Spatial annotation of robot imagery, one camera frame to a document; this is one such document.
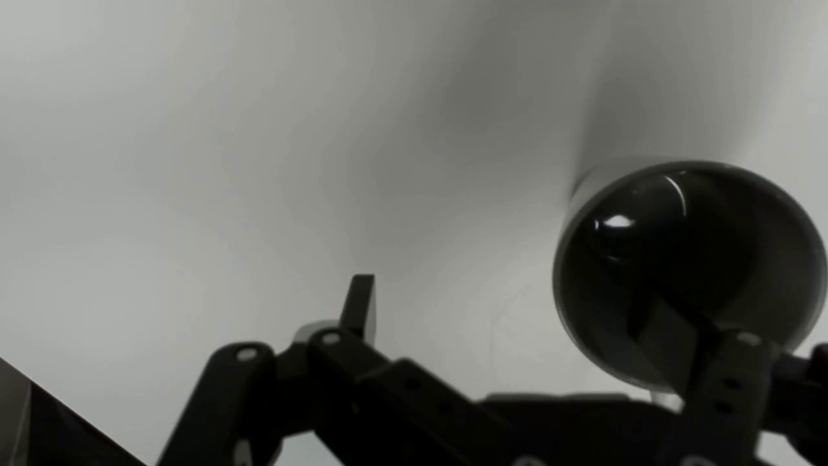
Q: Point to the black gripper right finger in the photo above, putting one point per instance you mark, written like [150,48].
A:
[732,383]

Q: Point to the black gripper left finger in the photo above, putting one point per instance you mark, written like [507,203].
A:
[331,380]

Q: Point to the white mug with dark interior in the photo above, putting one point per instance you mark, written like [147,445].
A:
[656,257]

